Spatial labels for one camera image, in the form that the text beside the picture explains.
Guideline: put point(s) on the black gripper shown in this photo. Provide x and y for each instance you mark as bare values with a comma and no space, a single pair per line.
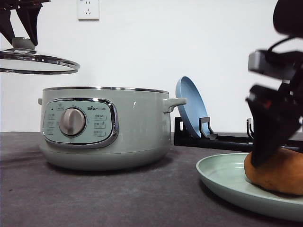
27,10
275,124

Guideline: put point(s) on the glass lid with green knob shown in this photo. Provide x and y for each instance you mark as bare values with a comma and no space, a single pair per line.
24,58

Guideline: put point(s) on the brown potato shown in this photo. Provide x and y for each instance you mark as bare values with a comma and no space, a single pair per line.
282,174

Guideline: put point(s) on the green plate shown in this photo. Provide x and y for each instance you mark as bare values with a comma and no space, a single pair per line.
226,173

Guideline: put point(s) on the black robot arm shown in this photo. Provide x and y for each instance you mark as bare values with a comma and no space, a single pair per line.
288,19

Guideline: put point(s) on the black plate rack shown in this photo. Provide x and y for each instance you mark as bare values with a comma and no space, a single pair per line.
210,139

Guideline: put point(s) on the blue plate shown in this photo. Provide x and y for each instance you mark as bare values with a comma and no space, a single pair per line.
195,107

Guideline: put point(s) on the green electric steamer pot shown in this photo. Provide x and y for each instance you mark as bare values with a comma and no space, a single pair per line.
104,128

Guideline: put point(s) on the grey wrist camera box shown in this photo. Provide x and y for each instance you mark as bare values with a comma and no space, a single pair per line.
286,65

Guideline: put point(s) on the white wall socket left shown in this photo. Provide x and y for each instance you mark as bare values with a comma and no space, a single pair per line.
88,10

